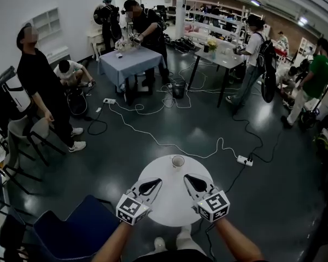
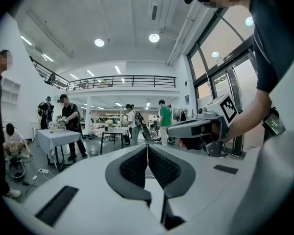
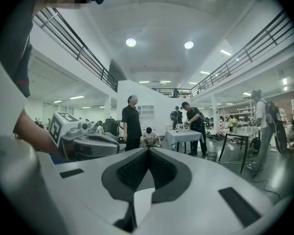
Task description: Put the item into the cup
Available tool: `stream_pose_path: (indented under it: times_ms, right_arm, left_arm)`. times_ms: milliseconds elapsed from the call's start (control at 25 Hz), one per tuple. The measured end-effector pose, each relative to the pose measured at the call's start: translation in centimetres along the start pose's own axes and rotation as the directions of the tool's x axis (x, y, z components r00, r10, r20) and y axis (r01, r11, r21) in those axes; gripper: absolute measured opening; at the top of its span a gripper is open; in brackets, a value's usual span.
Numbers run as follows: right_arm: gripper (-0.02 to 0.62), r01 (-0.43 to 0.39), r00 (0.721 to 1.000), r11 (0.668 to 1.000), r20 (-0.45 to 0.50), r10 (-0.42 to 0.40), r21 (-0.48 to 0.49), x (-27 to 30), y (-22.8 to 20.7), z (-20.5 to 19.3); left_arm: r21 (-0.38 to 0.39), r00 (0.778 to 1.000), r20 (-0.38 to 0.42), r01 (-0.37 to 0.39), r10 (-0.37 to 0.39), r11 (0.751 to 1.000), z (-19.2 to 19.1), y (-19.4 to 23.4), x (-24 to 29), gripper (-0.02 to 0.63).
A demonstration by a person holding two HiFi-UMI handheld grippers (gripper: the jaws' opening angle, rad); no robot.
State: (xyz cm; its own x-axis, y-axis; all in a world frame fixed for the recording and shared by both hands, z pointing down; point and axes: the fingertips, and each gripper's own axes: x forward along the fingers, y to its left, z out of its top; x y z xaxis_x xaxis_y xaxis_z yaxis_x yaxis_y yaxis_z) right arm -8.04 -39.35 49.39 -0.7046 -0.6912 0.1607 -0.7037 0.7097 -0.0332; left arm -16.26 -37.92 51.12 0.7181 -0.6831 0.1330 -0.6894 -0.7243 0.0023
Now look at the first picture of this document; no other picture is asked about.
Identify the person's left forearm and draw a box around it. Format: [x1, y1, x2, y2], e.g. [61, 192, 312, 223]
[91, 220, 135, 262]

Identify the black looped cable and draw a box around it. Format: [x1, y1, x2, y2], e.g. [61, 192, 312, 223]
[86, 106, 108, 136]

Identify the white cup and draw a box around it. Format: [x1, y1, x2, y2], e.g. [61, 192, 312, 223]
[171, 154, 186, 169]

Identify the person's dark shirt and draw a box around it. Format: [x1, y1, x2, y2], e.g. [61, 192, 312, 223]
[133, 248, 210, 262]

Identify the red covered table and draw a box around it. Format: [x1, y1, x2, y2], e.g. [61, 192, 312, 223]
[272, 45, 288, 57]

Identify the table with blue-grey cloth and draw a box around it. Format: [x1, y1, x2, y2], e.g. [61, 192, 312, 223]
[97, 46, 167, 93]

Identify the round white table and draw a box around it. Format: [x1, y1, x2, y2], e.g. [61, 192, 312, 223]
[138, 154, 213, 228]

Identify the tangled white cable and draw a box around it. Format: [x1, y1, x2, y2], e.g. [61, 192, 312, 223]
[155, 61, 260, 114]

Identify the white wall shelf cabinet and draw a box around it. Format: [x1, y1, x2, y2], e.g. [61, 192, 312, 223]
[29, 7, 61, 41]

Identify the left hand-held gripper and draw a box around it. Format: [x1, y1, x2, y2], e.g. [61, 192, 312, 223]
[115, 177, 163, 226]

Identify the white and black backpack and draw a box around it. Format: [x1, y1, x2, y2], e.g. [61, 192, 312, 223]
[0, 66, 34, 121]

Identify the yellow flower bouquet vase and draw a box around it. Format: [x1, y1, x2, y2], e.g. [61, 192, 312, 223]
[206, 38, 219, 61]

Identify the long white cable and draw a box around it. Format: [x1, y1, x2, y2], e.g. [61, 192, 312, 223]
[108, 102, 243, 160]

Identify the white flower bouquet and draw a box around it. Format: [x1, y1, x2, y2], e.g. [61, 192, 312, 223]
[114, 38, 134, 52]

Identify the grey table with black legs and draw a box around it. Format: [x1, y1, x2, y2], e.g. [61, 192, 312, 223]
[186, 41, 247, 109]

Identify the black frame square table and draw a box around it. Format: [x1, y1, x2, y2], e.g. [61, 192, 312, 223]
[116, 67, 155, 106]

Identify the person's right forearm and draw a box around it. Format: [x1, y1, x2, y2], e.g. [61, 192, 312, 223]
[213, 216, 266, 262]

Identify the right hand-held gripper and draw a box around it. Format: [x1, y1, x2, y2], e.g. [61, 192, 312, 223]
[183, 173, 231, 223]

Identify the black bag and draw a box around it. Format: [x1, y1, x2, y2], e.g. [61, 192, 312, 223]
[66, 87, 89, 117]

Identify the dark blue chair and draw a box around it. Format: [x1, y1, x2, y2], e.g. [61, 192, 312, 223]
[32, 194, 121, 262]

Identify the grey chair with black legs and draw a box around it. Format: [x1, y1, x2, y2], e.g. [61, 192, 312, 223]
[2, 116, 43, 195]
[26, 116, 67, 166]

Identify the long black cable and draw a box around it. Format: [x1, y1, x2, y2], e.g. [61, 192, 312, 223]
[224, 113, 284, 195]

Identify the white storage shelving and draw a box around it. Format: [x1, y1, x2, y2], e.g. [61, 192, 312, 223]
[184, 0, 265, 43]

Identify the black mesh wastebasket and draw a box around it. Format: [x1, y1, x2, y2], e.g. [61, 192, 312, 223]
[171, 78, 187, 99]

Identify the green potted plant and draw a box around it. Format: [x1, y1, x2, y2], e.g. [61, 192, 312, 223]
[312, 133, 328, 153]

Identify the person's left shoe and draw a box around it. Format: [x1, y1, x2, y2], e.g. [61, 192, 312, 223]
[153, 236, 168, 253]

